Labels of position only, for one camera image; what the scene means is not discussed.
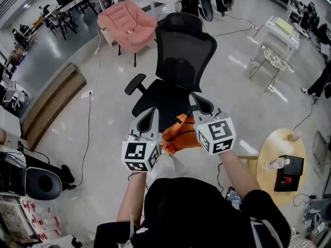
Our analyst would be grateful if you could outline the wire stool with patterned seat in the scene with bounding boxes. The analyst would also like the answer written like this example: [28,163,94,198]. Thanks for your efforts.
[249,43,293,93]

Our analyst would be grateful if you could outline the person's left forearm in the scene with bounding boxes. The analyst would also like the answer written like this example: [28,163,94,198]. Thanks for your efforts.
[116,171,148,223]

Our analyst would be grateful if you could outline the person's right forearm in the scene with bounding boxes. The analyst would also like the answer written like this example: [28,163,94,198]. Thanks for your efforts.
[218,148,261,199]

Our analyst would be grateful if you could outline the white low table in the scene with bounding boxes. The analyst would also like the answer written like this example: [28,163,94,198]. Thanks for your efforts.
[251,15,300,62]

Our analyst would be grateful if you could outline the black box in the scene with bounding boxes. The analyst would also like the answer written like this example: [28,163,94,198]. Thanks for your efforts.
[273,154,305,193]

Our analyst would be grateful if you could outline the round wooden side table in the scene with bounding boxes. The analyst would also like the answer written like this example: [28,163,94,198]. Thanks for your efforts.
[255,128,307,207]

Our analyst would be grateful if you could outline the thin black floor cable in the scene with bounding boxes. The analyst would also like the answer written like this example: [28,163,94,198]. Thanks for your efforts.
[291,99,318,132]

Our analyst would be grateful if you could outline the clear plastic bottle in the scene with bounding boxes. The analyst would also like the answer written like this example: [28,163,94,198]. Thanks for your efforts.
[263,157,292,171]

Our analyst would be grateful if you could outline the round black padded stool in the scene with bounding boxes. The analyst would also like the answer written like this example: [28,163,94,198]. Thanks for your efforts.
[25,166,64,202]

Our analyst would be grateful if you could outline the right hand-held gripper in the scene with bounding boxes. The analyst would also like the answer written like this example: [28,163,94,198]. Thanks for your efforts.
[189,92,237,156]

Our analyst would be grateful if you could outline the orange bag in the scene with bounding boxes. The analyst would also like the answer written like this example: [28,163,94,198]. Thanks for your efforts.
[161,113,203,155]

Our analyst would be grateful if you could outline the black mesh office chair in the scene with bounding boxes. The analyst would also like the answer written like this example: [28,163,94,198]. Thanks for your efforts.
[124,12,218,134]

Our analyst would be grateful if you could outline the black smartphone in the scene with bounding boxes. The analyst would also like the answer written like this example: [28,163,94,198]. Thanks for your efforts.
[225,187,243,210]

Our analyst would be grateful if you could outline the black wire chair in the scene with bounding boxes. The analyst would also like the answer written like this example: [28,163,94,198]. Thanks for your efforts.
[311,130,331,166]

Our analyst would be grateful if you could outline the long wooden bench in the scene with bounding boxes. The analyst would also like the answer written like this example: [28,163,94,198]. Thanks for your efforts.
[20,63,88,151]

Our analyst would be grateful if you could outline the person's black shirt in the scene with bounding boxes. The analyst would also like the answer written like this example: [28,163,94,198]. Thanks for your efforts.
[94,177,292,248]

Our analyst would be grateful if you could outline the pink padded armchair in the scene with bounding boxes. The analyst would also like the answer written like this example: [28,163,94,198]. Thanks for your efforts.
[97,0,158,68]

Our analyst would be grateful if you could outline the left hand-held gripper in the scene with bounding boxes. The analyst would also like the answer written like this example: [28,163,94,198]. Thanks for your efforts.
[121,106,162,174]

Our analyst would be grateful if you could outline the long white desk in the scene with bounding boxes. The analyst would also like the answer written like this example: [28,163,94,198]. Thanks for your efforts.
[43,0,92,41]

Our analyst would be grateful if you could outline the yellow-green pad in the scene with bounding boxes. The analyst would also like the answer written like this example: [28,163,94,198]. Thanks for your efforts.
[275,18,295,35]

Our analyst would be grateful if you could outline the white floor cable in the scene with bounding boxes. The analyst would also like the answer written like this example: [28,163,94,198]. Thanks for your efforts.
[77,27,102,92]

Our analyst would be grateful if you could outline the white office chair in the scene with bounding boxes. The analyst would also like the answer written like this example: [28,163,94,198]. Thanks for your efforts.
[2,68,29,111]

